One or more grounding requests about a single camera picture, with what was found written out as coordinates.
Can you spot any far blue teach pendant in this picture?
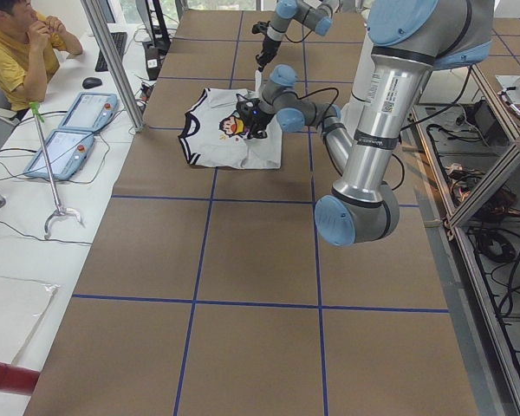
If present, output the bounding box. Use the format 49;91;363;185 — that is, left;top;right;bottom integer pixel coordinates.
59;92;119;133

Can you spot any black computer mouse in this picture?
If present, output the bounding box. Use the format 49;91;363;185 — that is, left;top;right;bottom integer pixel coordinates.
81;77;102;89

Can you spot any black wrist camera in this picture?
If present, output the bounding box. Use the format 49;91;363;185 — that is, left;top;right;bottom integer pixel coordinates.
251;21;269;35

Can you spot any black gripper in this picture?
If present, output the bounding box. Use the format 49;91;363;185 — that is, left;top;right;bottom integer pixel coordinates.
236;97;272;139
255;36;281;73

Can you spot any clear plastic bag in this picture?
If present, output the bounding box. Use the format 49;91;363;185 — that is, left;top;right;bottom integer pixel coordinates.
0;276;60;364

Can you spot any person in yellow shirt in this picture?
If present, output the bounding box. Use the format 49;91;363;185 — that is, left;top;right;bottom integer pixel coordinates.
0;1;83;113

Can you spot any dark brown box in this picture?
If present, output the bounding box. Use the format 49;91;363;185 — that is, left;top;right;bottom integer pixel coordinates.
143;42;161;81

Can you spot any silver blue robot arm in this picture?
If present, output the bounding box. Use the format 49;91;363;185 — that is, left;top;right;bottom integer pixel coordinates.
236;1;494;246
251;0;342;72

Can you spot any aluminium frame cabinet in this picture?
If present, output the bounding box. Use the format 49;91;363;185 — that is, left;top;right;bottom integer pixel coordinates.
404;56;520;415

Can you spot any grey cartoon print t-shirt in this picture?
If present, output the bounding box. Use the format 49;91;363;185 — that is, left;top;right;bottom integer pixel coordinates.
179;70;283;169

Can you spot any aluminium frame post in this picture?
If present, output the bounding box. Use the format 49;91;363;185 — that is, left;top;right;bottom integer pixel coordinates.
81;0;145;133

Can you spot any near blue teach pendant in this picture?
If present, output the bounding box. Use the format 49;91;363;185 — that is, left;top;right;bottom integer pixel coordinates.
23;129;94;181

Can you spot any red cylinder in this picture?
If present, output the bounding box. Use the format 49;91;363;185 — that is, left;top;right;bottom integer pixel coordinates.
0;362;40;395

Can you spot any black keyboard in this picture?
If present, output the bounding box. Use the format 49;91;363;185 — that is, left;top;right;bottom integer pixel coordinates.
94;31;128;73

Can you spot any blue teach pendant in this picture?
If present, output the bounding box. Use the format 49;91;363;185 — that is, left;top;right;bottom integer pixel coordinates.
23;129;94;181
59;92;119;133

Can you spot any silver reacher grabber stick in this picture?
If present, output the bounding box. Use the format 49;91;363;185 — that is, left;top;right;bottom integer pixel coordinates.
29;101;84;240

